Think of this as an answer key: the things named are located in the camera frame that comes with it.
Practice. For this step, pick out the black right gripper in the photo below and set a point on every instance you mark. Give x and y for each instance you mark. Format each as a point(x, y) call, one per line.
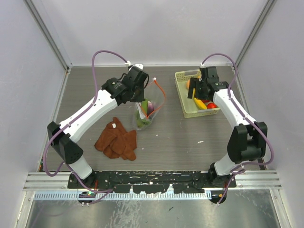
point(194, 82)

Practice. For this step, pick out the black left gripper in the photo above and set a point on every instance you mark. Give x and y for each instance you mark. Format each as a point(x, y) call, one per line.
point(141, 97)

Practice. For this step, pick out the yellow banana toy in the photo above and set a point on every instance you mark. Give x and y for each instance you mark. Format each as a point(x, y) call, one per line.
point(199, 103)

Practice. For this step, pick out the red bell pepper toy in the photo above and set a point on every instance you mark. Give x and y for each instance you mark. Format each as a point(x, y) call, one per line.
point(211, 106)

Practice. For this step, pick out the pale green perforated basket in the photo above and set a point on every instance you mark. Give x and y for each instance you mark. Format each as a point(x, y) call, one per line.
point(189, 107)

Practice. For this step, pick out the purple eggplant toy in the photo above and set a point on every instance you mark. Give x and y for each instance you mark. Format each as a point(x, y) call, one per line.
point(150, 108)

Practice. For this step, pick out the clear zip top bag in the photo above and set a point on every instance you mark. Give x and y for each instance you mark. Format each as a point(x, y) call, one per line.
point(156, 94)

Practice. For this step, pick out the green leafy vegetable toy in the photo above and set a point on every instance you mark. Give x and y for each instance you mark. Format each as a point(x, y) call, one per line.
point(141, 117)

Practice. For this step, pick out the peach toy fruit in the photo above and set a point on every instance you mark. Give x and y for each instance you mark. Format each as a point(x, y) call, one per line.
point(188, 84)

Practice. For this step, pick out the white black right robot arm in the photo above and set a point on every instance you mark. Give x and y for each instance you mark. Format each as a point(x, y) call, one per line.
point(246, 143)

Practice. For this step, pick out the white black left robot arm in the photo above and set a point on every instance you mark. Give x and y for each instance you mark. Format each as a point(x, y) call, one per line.
point(63, 137)

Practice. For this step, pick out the brown cloth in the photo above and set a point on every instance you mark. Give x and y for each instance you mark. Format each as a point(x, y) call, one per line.
point(115, 142)

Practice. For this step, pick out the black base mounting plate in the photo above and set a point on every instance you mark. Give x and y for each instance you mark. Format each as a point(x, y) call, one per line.
point(155, 181)

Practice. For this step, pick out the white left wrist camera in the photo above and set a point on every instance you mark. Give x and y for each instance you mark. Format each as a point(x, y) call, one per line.
point(130, 65)

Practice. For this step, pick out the aluminium front frame rail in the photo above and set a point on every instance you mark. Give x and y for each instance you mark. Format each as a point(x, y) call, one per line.
point(253, 180)

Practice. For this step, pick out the white slotted cable duct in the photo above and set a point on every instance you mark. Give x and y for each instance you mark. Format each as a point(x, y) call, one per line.
point(78, 195)

